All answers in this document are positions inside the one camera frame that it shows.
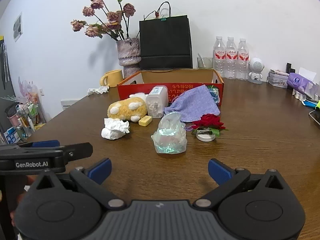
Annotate red artificial rose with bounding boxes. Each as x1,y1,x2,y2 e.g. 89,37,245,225
191,114,228,138

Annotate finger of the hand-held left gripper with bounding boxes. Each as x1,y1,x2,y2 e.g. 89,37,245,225
0,140,61,149
0,142,93,166

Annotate white robot speaker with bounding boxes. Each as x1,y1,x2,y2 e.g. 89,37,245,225
248,57,265,84

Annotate purple knitted pouch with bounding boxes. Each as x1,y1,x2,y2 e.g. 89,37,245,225
164,84,221,123

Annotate wall picture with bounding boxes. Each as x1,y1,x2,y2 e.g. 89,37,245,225
13,12,23,42

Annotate black paper bag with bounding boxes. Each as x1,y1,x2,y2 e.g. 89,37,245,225
139,1,193,71

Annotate white printed tin box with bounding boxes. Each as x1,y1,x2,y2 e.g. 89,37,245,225
268,69,289,88

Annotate purple tissue pack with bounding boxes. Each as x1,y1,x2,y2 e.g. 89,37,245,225
286,67,317,93

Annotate clear plastic cotton swab container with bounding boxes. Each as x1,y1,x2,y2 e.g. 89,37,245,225
146,85,169,118

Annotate cluttered storage rack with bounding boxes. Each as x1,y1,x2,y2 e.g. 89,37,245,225
0,76,47,144

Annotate small white bottles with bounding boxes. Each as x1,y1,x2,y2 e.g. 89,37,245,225
292,90,307,102

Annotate clear water bottle red label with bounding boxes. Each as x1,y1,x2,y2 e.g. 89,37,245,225
225,37,238,80
213,36,227,77
237,38,251,80

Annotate small crumpled white tissue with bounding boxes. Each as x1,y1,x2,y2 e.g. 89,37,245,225
87,86,110,96

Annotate yellow mug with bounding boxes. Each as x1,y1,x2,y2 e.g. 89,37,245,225
100,69,124,88

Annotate green tinted glass cup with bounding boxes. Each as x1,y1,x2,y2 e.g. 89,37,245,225
197,56,213,69

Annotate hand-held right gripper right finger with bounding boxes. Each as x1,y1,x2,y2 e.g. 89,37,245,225
195,158,288,210

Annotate red orange cardboard box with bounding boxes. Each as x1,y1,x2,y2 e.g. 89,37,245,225
117,69,224,107

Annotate dried pink rose bouquet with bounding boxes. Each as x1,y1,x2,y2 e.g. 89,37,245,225
71,0,137,42

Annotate clear plastic spoon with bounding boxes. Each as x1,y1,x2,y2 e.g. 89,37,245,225
197,53,209,68

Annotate blue patterned tissue packet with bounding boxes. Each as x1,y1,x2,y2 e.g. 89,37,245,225
209,89,220,104

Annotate purple white ceramic vase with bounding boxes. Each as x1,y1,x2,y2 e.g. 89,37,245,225
116,37,142,79

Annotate yellow eraser block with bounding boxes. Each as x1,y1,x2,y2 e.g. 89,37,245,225
138,115,153,126

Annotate person's left hand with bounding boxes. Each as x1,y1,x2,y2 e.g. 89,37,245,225
24,176,38,192

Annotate large white tissue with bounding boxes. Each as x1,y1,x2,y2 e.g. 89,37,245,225
101,118,130,140

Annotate yellow white plush toy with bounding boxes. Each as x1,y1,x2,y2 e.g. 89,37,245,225
107,93,148,123

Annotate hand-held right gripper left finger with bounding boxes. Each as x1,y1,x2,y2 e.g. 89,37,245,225
32,158,125,210

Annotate clear iridescent plastic bag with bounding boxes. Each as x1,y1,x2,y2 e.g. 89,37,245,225
151,112,188,154

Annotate black wall board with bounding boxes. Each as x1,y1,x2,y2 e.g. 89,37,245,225
0,36,11,90

